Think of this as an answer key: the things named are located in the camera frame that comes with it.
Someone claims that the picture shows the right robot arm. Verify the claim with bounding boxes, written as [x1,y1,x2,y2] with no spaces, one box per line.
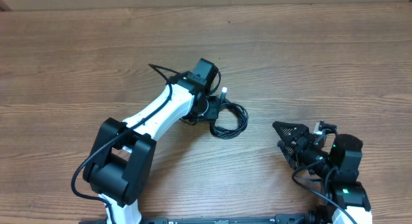
[272,121,373,224]

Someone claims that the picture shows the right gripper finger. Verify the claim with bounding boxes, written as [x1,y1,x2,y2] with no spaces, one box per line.
[272,121,309,144]
[277,142,299,169]

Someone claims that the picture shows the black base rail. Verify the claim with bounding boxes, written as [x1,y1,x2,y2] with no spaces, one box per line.
[79,212,323,224]

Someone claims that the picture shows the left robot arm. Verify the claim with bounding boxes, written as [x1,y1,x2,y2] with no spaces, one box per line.
[79,59,221,223]

